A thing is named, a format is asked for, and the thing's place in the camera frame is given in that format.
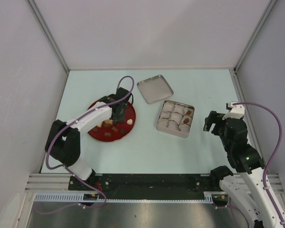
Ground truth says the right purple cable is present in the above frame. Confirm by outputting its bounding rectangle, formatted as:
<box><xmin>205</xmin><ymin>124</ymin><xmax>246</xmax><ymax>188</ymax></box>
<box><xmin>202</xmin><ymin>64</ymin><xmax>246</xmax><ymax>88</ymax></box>
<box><xmin>232</xmin><ymin>102</ymin><xmax>283</xmax><ymax>228</ymax></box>

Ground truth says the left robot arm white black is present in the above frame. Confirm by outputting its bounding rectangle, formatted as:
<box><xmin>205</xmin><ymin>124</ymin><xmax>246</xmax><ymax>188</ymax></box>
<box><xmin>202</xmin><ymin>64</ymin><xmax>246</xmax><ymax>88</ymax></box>
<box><xmin>45</xmin><ymin>87</ymin><xmax>133</xmax><ymax>190</ymax></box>

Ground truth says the silver tin lid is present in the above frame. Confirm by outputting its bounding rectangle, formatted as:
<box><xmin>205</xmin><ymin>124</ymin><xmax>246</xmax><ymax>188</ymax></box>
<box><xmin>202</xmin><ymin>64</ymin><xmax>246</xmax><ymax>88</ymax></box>
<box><xmin>137</xmin><ymin>75</ymin><xmax>174</xmax><ymax>105</ymax></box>

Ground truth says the pink square tin box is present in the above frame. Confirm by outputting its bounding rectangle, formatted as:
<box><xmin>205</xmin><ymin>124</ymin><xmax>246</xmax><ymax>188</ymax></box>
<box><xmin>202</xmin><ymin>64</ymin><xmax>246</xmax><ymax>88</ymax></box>
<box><xmin>156</xmin><ymin>100</ymin><xmax>195</xmax><ymax>138</ymax></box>

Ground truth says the white slotted cable duct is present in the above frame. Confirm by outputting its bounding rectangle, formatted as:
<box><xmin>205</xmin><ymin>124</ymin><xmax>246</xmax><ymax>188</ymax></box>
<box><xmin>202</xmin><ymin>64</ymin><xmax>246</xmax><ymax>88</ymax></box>
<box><xmin>34</xmin><ymin>192</ymin><xmax>228</xmax><ymax>204</ymax></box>

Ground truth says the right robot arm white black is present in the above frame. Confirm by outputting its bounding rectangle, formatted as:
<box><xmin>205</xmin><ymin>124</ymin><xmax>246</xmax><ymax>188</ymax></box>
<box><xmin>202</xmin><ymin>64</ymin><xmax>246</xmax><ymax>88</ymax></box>
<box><xmin>203</xmin><ymin>111</ymin><xmax>285</xmax><ymax>228</ymax></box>

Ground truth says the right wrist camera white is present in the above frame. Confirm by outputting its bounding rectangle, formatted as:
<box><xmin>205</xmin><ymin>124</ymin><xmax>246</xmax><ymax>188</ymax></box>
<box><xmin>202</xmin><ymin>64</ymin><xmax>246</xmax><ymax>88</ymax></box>
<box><xmin>222</xmin><ymin>101</ymin><xmax>245</xmax><ymax>120</ymax></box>

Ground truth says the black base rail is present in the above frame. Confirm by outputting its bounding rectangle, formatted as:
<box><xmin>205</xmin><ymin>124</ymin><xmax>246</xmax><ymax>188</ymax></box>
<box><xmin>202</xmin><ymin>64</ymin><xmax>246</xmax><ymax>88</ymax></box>
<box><xmin>68</xmin><ymin>173</ymin><xmax>228</xmax><ymax>200</ymax></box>

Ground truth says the red round plate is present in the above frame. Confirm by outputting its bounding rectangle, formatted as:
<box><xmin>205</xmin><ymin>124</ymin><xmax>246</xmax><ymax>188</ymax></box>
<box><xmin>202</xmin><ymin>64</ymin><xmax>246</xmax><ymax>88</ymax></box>
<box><xmin>88</xmin><ymin>95</ymin><xmax>136</xmax><ymax>142</ymax></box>

